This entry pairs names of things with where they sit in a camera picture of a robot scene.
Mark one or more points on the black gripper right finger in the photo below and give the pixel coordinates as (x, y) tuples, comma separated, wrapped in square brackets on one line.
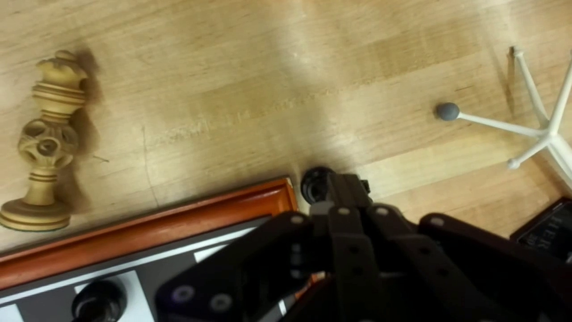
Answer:
[(440, 269)]

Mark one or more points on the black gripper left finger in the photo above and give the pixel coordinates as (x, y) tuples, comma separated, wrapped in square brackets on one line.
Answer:
[(252, 274)]

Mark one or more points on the dark round chess piece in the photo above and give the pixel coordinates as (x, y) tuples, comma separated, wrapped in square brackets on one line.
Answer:
[(313, 185)]

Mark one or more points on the wooden framed chess board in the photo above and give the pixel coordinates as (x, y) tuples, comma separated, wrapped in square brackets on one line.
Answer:
[(116, 247)]

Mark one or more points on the dark piece on board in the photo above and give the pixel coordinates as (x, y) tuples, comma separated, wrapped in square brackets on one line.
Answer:
[(100, 301)]

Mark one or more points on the light wooden chess piece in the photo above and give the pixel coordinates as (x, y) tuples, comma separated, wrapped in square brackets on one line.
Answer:
[(48, 143)]

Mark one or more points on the white toy chair base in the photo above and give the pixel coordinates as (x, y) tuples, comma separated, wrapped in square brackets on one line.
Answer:
[(545, 138)]

